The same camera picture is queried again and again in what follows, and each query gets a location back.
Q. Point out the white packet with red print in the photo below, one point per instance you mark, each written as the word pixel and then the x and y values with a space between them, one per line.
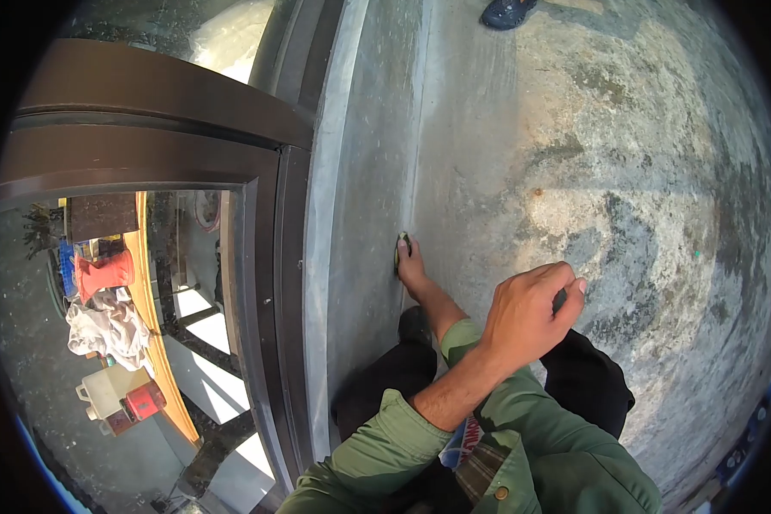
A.
pixel 462 443

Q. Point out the person's left fingers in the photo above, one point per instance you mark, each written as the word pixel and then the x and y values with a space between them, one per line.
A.
pixel 562 321

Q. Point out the white plastic canister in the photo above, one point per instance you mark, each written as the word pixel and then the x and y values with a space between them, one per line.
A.
pixel 106 389

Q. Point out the person's right hand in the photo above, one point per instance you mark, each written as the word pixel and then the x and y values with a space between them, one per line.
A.
pixel 413 266

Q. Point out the brown glazed door frame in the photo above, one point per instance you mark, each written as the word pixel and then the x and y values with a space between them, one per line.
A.
pixel 167 90

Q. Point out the red tin can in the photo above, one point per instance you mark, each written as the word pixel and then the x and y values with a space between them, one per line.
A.
pixel 144 401

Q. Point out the person's body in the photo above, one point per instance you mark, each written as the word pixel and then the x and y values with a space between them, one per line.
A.
pixel 552 462

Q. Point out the green scrub pad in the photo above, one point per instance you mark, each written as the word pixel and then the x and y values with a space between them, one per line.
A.
pixel 399 254

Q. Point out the person's left hand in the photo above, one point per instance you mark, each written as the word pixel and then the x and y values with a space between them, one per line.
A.
pixel 520 315

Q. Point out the person's left thumb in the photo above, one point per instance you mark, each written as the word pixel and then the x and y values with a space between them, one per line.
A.
pixel 577 282

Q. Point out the crumpled white cloth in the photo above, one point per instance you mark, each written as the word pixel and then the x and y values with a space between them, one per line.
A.
pixel 109 327

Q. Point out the person's right fingers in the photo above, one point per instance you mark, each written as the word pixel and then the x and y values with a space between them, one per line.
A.
pixel 403 245

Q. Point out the small dark object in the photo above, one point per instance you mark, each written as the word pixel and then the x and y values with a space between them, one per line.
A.
pixel 559 300

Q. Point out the person's legs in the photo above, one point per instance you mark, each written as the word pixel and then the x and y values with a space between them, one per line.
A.
pixel 385 379

